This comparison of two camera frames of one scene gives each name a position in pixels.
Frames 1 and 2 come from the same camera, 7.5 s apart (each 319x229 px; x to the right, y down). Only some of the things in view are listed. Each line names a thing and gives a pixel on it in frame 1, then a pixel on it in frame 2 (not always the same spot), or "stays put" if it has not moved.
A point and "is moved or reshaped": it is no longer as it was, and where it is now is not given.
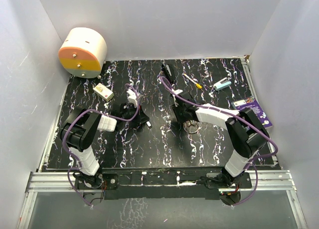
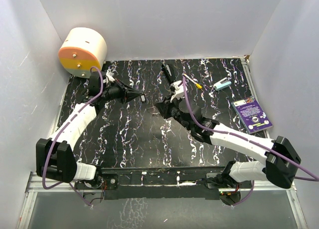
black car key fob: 149,124 -> 143,98
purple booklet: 250,103 stays put
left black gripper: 141,117 -> 127,93
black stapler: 167,72 stays put
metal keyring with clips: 191,123 is moved or reshaped
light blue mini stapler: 222,84 stays put
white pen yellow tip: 198,86 stays put
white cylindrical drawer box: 83,52 stays put
